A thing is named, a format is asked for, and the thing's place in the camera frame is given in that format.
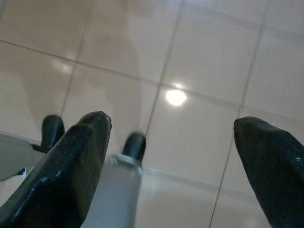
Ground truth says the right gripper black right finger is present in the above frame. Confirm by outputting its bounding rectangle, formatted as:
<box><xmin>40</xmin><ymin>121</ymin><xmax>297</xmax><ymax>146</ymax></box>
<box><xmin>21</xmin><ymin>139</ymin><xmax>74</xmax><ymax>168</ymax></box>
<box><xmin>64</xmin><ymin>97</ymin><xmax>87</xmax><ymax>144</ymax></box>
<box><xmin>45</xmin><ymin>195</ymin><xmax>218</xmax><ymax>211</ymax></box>
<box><xmin>233</xmin><ymin>116</ymin><xmax>304</xmax><ymax>228</ymax></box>

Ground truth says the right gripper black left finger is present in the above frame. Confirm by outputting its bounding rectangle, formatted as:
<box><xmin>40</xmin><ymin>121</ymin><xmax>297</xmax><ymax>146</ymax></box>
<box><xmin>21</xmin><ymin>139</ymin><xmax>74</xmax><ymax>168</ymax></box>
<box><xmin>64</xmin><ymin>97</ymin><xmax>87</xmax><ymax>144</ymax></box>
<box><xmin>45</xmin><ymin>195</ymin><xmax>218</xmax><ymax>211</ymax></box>
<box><xmin>0</xmin><ymin>111</ymin><xmax>113</xmax><ymax>228</ymax></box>

